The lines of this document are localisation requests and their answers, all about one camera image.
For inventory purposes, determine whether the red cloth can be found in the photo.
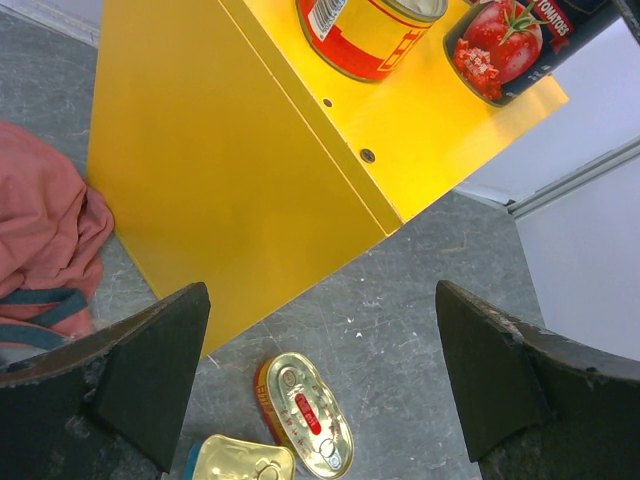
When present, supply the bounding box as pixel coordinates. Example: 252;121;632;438
1;122;114;356

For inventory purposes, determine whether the round dark can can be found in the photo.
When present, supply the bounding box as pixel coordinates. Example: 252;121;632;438
444;0;620;107

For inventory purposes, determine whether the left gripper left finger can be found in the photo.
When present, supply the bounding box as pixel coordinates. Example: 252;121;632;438
1;282;211;479

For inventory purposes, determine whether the rectangular gold tin middle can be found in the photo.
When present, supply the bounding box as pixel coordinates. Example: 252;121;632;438
183;434;296;480

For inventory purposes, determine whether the yellow wooden cabinet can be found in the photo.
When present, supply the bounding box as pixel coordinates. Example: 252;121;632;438
88;1;567;353

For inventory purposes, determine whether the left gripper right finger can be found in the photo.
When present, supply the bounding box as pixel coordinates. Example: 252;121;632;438
435;281;639;479

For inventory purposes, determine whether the oval gold fish tin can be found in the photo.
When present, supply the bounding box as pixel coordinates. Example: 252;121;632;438
295;0;448;83

